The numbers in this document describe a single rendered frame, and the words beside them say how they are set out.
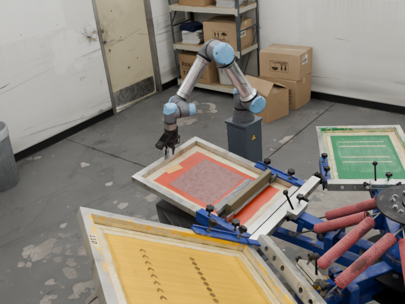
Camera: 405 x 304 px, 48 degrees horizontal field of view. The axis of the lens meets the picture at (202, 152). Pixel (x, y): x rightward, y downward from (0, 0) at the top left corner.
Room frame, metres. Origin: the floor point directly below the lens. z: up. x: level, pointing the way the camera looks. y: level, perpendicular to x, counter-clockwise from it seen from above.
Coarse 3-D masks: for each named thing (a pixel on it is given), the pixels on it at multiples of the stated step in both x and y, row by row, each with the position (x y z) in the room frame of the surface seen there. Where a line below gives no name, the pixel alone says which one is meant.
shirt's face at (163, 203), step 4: (164, 200) 2.30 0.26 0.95; (160, 204) 2.26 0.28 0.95; (164, 204) 2.26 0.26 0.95; (168, 204) 2.25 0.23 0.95; (172, 204) 2.25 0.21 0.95; (168, 208) 2.21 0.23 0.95; (172, 208) 2.21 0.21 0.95; (176, 208) 2.21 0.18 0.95; (176, 212) 2.16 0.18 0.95; (180, 212) 2.16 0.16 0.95; (184, 212) 2.16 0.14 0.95; (184, 216) 2.12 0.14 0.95; (188, 216) 2.12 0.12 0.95; (192, 216) 2.11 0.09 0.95
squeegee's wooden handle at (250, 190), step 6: (264, 174) 2.19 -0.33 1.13; (270, 174) 2.22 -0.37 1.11; (258, 180) 2.13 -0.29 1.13; (264, 180) 2.17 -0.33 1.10; (246, 186) 2.08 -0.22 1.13; (252, 186) 2.08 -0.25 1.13; (258, 186) 2.13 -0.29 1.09; (240, 192) 2.03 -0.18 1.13; (246, 192) 2.03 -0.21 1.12; (252, 192) 2.08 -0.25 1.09; (234, 198) 1.98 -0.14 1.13; (240, 198) 1.99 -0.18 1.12; (246, 198) 2.04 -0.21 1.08; (228, 204) 1.93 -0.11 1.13; (234, 204) 1.95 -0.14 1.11; (240, 204) 2.00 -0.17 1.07; (228, 210) 1.93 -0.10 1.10
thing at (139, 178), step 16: (192, 144) 2.63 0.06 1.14; (208, 144) 2.61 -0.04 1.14; (160, 160) 2.43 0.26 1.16; (240, 160) 2.43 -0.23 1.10; (144, 176) 2.29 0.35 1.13; (160, 192) 2.12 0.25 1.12; (288, 192) 2.12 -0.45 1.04; (192, 208) 1.99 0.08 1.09; (272, 208) 1.99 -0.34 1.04; (256, 224) 1.86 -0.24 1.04
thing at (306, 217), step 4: (304, 212) 1.89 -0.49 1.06; (300, 216) 1.86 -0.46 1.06; (304, 216) 1.86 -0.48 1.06; (308, 216) 1.86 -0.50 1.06; (312, 216) 1.86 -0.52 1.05; (292, 220) 1.88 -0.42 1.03; (296, 220) 1.87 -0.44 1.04; (300, 220) 1.85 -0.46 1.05; (304, 220) 1.84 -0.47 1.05; (308, 220) 1.83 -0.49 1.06; (312, 220) 1.83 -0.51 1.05; (316, 220) 1.83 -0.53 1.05; (320, 220) 1.83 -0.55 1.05; (304, 224) 1.84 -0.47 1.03; (308, 224) 1.82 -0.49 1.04; (312, 224) 1.81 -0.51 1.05; (308, 228) 1.82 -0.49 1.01; (312, 228) 1.81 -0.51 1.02
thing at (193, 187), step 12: (156, 180) 2.28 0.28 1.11; (168, 180) 2.28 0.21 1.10; (180, 180) 2.28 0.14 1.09; (192, 180) 2.28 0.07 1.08; (204, 180) 2.28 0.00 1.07; (180, 192) 2.17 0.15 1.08; (192, 192) 2.17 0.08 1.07; (204, 192) 2.17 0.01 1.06; (216, 192) 2.17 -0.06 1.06; (228, 192) 2.17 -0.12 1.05; (204, 204) 2.06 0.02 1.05; (252, 204) 2.06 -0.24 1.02; (240, 216) 1.97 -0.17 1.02; (252, 216) 1.97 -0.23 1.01
